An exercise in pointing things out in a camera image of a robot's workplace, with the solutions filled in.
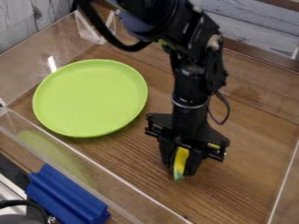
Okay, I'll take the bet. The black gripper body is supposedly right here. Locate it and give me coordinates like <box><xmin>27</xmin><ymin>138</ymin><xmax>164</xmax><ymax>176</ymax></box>
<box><xmin>144</xmin><ymin>100</ymin><xmax>230</xmax><ymax>162</ymax></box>

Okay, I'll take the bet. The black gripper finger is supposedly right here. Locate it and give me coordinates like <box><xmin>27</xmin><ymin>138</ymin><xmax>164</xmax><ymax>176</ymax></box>
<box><xmin>183</xmin><ymin>148</ymin><xmax>207</xmax><ymax>176</ymax></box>
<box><xmin>157</xmin><ymin>136</ymin><xmax>176</xmax><ymax>170</ymax></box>

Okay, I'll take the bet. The yellow toy banana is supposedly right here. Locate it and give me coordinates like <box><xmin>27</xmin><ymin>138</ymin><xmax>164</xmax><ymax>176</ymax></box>
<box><xmin>172</xmin><ymin>143</ymin><xmax>220</xmax><ymax>182</ymax></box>

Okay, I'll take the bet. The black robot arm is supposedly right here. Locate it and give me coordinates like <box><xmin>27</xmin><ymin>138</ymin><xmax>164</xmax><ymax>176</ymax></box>
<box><xmin>77</xmin><ymin>0</ymin><xmax>230</xmax><ymax>180</ymax></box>

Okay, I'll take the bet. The green round plate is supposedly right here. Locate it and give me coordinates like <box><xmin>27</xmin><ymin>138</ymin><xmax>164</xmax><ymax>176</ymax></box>
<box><xmin>32</xmin><ymin>59</ymin><xmax>148</xmax><ymax>138</ymax></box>

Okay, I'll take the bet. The blue plastic block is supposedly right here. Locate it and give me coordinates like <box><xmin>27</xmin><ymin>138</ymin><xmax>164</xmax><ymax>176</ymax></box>
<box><xmin>25</xmin><ymin>164</ymin><xmax>111</xmax><ymax>224</ymax></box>

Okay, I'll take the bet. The clear acrylic front wall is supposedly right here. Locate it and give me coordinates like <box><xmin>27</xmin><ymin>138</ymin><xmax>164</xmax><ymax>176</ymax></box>
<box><xmin>0</xmin><ymin>107</ymin><xmax>192</xmax><ymax>224</ymax></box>

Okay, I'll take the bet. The clear acrylic triangle bracket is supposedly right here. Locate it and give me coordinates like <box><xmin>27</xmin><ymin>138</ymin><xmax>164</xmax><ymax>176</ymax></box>
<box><xmin>75</xmin><ymin>10</ymin><xmax>117</xmax><ymax>46</ymax></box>

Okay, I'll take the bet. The black cable bottom left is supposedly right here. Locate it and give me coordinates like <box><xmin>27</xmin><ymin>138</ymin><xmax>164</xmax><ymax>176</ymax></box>
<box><xmin>0</xmin><ymin>199</ymin><xmax>44</xmax><ymax>224</ymax></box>

